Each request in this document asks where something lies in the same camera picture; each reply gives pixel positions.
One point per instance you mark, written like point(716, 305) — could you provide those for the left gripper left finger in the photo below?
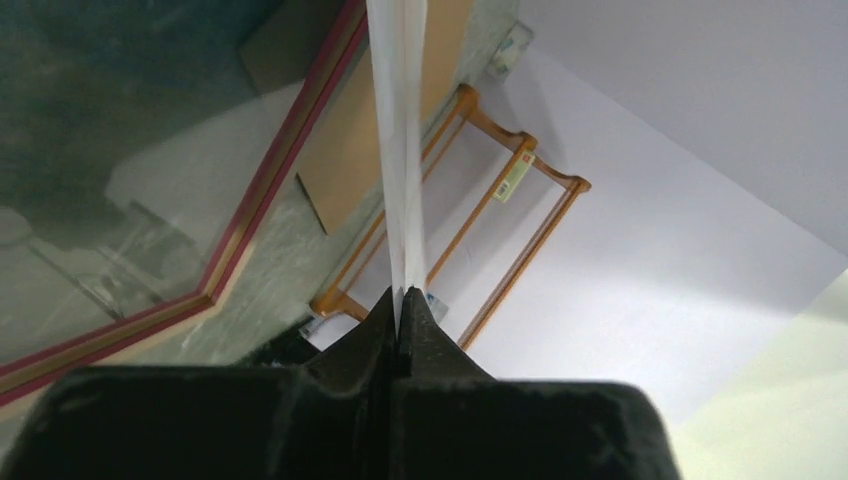
point(324, 419)

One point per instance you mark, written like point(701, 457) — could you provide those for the orange wooden rack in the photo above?
point(466, 111)

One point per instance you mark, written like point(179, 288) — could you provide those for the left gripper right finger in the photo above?
point(452, 420)

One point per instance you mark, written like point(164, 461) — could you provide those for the seaside landscape photo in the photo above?
point(396, 40)

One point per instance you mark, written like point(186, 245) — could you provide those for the small white red box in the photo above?
point(515, 174)

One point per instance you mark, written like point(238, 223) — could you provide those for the pink wooden picture frame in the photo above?
point(23, 381)

